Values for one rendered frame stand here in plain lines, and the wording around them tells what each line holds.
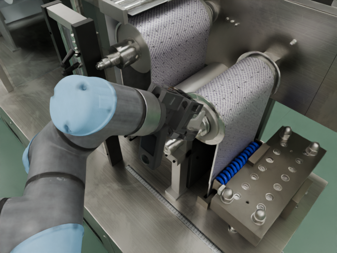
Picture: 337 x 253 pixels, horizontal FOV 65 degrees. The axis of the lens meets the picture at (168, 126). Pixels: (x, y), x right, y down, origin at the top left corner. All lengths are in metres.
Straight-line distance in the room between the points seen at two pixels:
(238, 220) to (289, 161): 0.27
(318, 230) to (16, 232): 1.91
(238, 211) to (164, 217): 0.25
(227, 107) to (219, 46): 0.38
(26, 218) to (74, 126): 0.11
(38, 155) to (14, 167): 2.00
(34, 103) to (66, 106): 1.03
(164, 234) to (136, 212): 0.12
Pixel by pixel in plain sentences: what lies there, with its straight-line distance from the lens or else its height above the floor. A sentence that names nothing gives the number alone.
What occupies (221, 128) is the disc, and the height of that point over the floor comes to 1.27.
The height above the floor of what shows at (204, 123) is 1.27.
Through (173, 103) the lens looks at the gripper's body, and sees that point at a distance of 0.47.
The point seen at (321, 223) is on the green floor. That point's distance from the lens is 2.12.
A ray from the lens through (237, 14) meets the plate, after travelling 0.90.
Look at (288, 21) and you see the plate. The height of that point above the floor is 1.39.
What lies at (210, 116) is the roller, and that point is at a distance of 0.62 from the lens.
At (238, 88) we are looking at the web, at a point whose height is 1.31.
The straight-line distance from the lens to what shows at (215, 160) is 0.74.
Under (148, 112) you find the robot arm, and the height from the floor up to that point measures 1.45.
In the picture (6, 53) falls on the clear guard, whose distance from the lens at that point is 1.42.
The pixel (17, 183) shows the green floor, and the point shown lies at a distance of 2.29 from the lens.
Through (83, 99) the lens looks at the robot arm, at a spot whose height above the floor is 1.52.
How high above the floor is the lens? 1.72
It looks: 47 degrees down
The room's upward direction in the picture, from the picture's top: straight up
